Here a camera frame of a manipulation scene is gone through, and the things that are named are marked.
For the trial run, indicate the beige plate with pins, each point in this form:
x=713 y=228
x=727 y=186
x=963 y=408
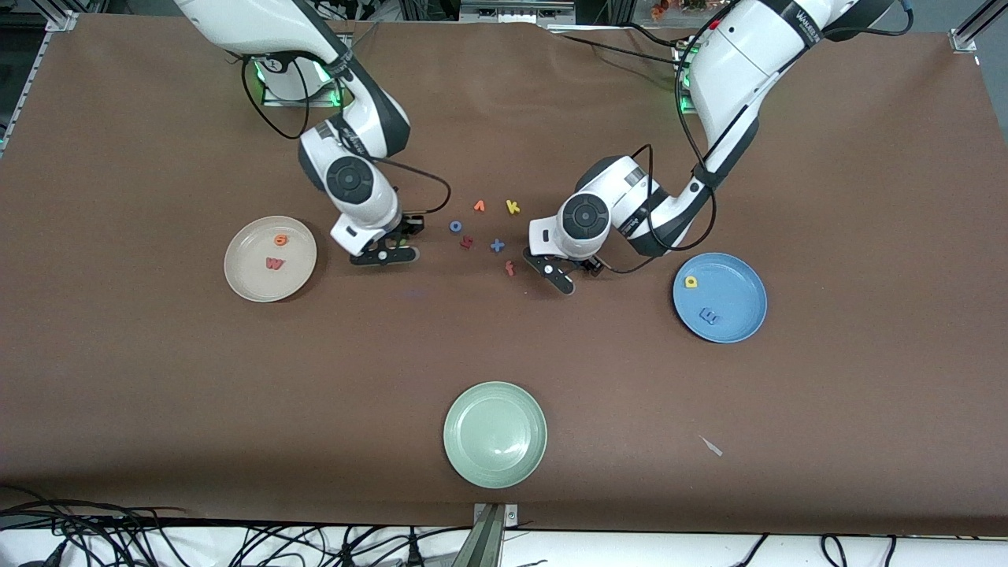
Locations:
x=252 y=279

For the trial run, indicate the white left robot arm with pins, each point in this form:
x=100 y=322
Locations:
x=740 y=71

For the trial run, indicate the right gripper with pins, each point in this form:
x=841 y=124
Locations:
x=408 y=227

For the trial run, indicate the gray power strip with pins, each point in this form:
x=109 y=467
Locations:
x=512 y=12

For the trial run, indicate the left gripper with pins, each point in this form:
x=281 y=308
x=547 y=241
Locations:
x=592 y=265

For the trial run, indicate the aluminium profile post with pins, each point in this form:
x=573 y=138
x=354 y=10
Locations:
x=492 y=535

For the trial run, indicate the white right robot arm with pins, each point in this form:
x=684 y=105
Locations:
x=350 y=179

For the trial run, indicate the blue plate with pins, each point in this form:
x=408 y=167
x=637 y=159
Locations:
x=736 y=295

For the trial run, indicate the green plate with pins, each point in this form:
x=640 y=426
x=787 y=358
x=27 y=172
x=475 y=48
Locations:
x=494 y=435

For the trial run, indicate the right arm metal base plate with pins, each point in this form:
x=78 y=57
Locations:
x=315 y=101

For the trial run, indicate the blue foam letter m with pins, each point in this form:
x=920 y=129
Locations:
x=709 y=317

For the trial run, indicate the white paper scrap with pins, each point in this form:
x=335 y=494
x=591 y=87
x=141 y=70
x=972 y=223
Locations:
x=713 y=447

